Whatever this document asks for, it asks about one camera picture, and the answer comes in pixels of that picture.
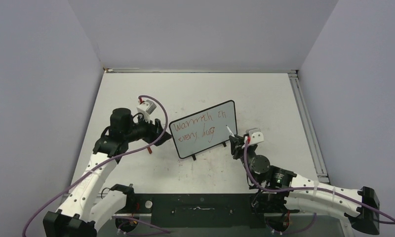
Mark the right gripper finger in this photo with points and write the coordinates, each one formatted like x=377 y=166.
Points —
x=235 y=145
x=239 y=138

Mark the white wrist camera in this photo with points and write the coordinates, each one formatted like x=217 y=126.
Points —
x=146 y=108
x=254 y=136

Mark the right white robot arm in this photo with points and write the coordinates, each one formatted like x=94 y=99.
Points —
x=293 y=191

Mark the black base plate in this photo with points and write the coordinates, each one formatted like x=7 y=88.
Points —
x=202 y=210

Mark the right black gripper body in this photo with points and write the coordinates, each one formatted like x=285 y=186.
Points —
x=249 y=151

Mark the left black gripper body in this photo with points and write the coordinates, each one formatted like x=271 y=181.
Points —
x=143 y=131

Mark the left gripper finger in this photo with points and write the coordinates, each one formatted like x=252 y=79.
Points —
x=159 y=139
x=159 y=128

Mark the aluminium rail frame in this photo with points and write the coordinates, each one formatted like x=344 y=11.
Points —
x=268 y=101

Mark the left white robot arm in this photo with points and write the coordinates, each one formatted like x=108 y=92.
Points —
x=78 y=215

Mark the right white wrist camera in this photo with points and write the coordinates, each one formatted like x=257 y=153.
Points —
x=254 y=136

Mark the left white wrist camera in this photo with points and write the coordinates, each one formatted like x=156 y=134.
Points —
x=146 y=108

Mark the black framed whiteboard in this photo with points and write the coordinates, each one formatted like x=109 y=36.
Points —
x=203 y=130

